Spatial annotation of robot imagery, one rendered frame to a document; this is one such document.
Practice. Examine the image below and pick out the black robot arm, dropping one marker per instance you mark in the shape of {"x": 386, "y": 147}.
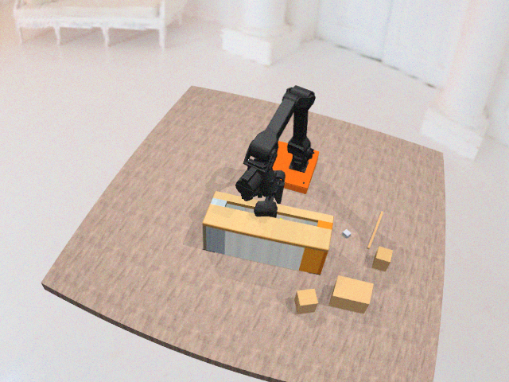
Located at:
{"x": 264, "y": 148}

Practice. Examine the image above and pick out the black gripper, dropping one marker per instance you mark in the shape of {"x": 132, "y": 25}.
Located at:
{"x": 271, "y": 188}

